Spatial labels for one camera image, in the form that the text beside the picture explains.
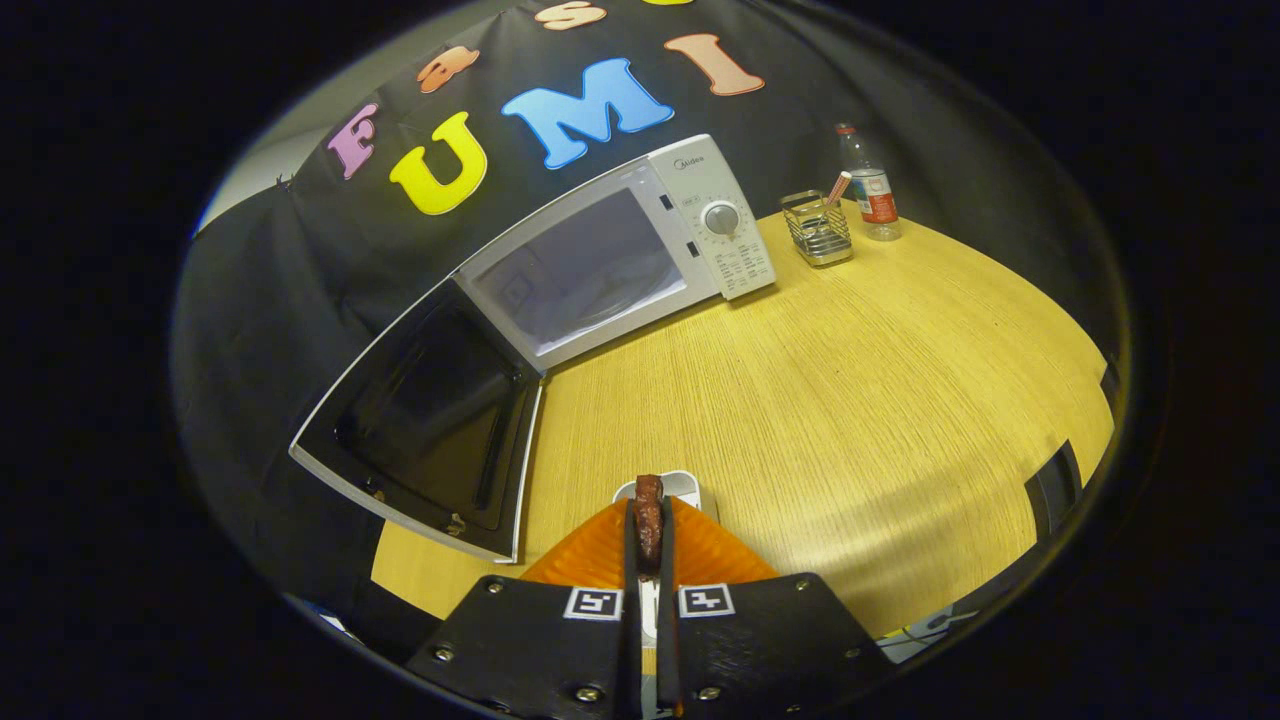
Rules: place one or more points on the clear plastic water bottle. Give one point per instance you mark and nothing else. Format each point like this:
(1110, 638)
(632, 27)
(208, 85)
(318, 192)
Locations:
(875, 200)

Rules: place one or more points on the small white dish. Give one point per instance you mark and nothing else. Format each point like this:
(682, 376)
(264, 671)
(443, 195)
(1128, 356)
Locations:
(685, 488)

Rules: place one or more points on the black backdrop cloth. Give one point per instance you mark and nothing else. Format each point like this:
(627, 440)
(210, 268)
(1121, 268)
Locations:
(270, 300)

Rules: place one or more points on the brown meat piece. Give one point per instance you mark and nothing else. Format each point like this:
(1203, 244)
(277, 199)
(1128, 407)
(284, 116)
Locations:
(649, 520)

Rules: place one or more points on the black rectangular frame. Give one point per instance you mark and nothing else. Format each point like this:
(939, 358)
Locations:
(1040, 495)

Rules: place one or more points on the white toaster oven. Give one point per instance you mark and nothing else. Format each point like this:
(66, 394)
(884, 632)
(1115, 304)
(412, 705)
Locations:
(720, 240)

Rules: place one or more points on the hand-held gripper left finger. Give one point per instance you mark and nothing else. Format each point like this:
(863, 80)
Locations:
(632, 650)

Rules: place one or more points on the pink straw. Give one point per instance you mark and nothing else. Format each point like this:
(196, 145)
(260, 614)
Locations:
(838, 187)

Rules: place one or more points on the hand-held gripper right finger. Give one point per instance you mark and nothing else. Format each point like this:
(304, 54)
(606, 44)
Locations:
(667, 650)

